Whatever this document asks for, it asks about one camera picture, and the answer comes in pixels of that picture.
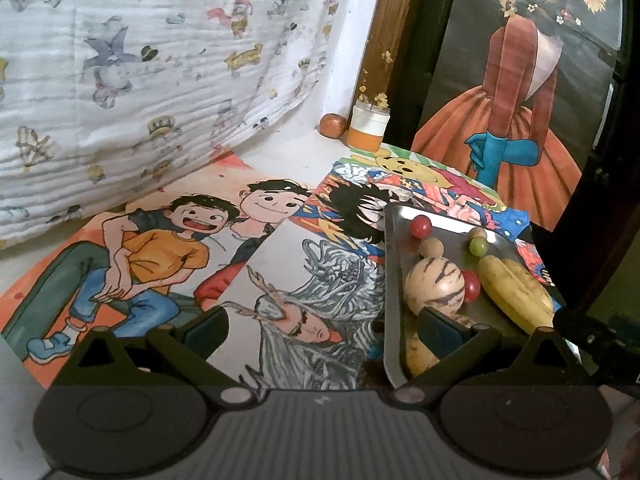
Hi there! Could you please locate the colourful cartoon drawing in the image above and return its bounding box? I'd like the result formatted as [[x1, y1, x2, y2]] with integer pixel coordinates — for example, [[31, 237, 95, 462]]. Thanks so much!
[[292, 142, 556, 291]]

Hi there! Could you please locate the small red apple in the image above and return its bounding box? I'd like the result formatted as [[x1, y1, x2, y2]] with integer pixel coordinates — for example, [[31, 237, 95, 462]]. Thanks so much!
[[320, 112, 348, 138]]

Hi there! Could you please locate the metal tray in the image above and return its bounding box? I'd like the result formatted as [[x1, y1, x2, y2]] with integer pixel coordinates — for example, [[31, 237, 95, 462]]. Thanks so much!
[[382, 203, 568, 391]]

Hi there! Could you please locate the striped pepino melon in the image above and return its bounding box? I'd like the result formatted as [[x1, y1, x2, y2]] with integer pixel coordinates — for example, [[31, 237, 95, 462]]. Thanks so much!
[[404, 312, 478, 378], [404, 256, 467, 317]]

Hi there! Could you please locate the grey-haired figure drawing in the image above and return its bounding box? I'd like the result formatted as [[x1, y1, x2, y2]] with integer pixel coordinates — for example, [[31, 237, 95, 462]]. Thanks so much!
[[207, 215, 388, 391]]

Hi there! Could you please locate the white and orange jar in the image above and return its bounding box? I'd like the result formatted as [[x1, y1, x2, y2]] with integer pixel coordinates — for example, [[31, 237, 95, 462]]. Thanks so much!
[[346, 102, 391, 153]]

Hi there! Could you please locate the printed blanket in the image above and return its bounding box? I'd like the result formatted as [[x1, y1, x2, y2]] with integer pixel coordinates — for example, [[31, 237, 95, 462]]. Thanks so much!
[[0, 0, 351, 248]]

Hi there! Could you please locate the long yellow banana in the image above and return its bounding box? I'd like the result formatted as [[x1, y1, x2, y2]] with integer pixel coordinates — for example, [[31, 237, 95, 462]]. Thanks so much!
[[477, 255, 543, 335]]

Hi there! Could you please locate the wooden door frame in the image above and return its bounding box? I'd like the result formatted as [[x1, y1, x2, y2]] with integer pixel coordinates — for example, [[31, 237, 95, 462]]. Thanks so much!
[[362, 0, 426, 131]]

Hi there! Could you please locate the dried flower twig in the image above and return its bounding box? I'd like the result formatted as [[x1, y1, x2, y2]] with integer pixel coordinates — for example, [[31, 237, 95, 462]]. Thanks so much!
[[357, 50, 393, 111]]

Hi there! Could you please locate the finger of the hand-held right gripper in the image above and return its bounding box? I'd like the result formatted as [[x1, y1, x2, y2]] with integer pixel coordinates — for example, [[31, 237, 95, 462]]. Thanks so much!
[[552, 306, 608, 343]]

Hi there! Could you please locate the wall poster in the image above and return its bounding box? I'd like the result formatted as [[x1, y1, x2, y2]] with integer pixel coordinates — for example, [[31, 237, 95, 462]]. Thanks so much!
[[411, 0, 621, 233]]

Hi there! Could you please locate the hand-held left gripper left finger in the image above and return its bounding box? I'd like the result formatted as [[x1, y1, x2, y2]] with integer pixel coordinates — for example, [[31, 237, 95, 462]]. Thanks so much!
[[52, 306, 253, 407]]

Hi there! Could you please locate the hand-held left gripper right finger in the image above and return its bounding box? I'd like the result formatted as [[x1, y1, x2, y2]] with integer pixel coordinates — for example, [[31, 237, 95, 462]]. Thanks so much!
[[390, 307, 596, 406]]

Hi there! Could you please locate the orange cartoon drawing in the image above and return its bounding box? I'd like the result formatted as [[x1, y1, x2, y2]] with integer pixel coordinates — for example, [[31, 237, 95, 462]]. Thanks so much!
[[0, 152, 313, 391]]

